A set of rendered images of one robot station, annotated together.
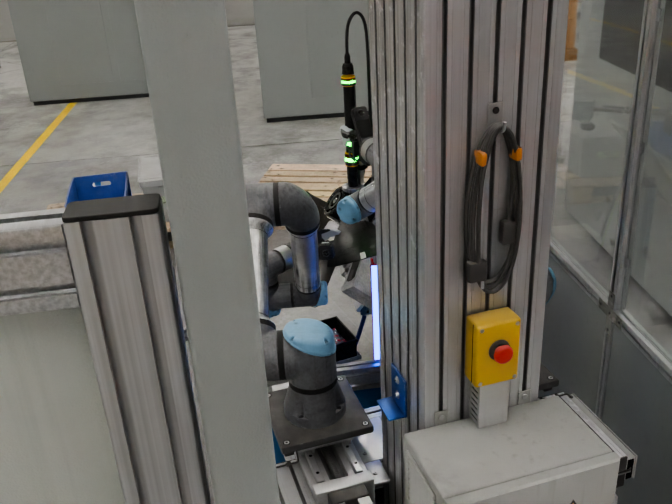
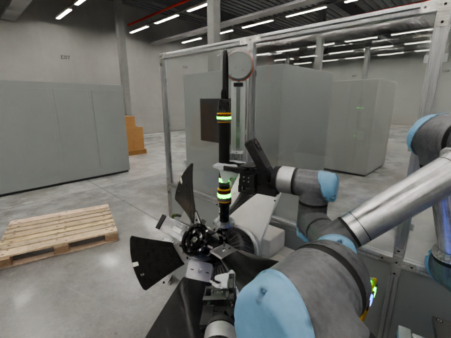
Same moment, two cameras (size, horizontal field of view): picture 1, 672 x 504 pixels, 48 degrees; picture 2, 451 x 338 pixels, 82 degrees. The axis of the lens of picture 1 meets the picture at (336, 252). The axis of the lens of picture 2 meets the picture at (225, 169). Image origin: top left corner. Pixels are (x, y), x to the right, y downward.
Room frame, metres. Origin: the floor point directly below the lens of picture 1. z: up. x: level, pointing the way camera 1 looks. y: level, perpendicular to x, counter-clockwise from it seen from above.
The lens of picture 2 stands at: (1.69, 0.46, 1.69)
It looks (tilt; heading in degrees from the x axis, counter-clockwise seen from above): 15 degrees down; 318
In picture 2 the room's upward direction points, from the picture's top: straight up
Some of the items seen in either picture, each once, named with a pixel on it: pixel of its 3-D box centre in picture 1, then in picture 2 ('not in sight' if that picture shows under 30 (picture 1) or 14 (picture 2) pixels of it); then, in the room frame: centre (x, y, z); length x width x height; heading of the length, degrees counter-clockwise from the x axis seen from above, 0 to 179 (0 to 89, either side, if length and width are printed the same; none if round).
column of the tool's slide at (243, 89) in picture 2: not in sight; (237, 229); (2.78, -0.60, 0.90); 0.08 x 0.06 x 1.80; 42
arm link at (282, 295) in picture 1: (272, 296); not in sight; (2.00, 0.20, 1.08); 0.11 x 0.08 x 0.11; 91
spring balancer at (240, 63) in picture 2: not in sight; (239, 66); (2.78, -0.60, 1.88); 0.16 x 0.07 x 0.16; 42
